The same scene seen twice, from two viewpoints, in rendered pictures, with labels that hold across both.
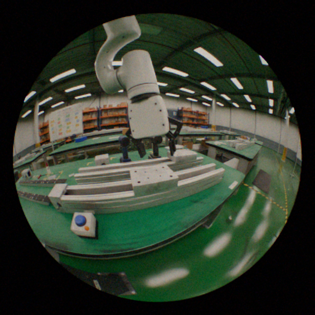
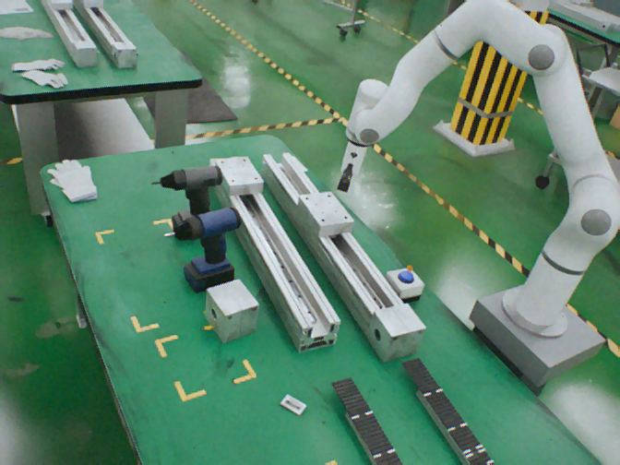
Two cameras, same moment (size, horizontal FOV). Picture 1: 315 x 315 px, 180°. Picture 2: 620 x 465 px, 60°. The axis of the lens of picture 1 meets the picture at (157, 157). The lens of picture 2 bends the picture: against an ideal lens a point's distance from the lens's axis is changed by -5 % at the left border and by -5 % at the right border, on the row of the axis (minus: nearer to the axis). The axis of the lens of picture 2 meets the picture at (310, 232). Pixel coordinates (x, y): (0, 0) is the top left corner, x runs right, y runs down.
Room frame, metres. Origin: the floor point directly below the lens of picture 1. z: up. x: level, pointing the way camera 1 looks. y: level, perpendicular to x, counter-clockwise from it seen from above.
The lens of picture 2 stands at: (0.61, 1.39, 1.81)
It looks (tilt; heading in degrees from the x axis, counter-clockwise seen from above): 36 degrees down; 259
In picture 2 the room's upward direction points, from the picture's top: 11 degrees clockwise
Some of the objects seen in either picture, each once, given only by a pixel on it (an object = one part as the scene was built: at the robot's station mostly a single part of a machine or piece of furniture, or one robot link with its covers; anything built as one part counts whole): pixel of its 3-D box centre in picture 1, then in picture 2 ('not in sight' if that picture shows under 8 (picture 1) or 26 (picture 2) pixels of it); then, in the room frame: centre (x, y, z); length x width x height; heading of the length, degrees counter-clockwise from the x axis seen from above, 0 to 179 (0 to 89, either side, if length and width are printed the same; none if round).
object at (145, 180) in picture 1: (152, 181); (324, 217); (0.32, 0.02, 0.87); 0.16 x 0.11 x 0.07; 109
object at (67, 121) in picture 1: (65, 136); not in sight; (2.19, 2.99, 0.97); 1.50 x 0.50 x 1.95; 116
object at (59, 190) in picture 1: (61, 199); (399, 331); (0.16, 0.43, 0.83); 0.12 x 0.09 x 0.10; 19
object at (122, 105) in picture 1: (113, 118); not in sight; (9.31, 4.27, 1.59); 2.83 x 0.98 x 3.17; 116
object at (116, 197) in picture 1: (153, 190); (321, 230); (0.32, 0.02, 0.82); 0.80 x 0.10 x 0.09; 109
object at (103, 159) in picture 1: (103, 163); (235, 309); (0.57, 0.39, 0.83); 0.11 x 0.10 x 0.10; 30
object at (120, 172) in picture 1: (143, 170); (263, 238); (0.50, 0.08, 0.82); 0.80 x 0.10 x 0.09; 109
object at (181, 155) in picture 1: (181, 157); (238, 179); (0.58, -0.16, 0.87); 0.16 x 0.11 x 0.07; 109
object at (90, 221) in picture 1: (85, 223); (400, 286); (0.11, 0.24, 0.81); 0.10 x 0.08 x 0.06; 19
